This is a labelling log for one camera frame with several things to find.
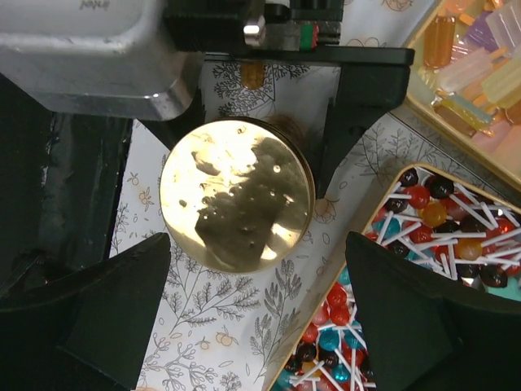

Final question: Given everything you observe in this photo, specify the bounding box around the gold tin with lollipops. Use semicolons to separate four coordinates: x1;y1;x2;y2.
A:
264;162;521;391

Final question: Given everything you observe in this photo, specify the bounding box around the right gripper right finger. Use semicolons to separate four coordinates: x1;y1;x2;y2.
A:
344;231;521;391

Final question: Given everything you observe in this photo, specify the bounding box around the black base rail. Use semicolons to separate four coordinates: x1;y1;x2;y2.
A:
1;77;133;283

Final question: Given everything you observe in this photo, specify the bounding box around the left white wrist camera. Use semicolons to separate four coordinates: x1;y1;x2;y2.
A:
1;1;204;121

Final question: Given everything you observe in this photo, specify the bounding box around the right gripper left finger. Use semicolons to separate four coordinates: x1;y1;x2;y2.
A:
1;233;170;390

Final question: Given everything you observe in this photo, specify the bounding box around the floral table mat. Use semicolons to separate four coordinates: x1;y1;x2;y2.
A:
110;1;520;390

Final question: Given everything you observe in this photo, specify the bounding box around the gold round lid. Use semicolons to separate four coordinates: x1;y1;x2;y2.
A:
160;115;316;274

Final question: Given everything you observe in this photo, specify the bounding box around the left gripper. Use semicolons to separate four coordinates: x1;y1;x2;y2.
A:
163;0;414;199

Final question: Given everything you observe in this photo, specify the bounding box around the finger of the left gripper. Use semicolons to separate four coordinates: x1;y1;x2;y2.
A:
142;60;206;150

